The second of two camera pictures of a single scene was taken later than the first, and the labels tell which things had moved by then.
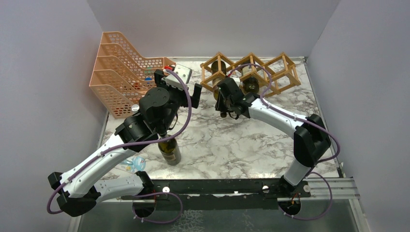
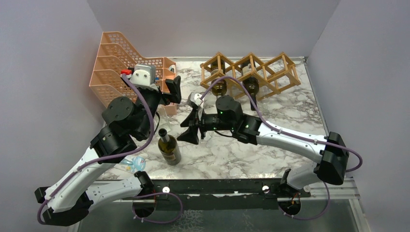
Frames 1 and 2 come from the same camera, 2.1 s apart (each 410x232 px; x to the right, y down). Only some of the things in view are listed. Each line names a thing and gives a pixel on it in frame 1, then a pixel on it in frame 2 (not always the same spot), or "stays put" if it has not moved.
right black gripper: (220, 106) → (193, 121)
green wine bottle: (216, 81) stays put
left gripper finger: (196, 96) → (174, 88)
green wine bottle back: (251, 85) stays put
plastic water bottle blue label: (134, 164) stays put
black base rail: (223, 194) stays put
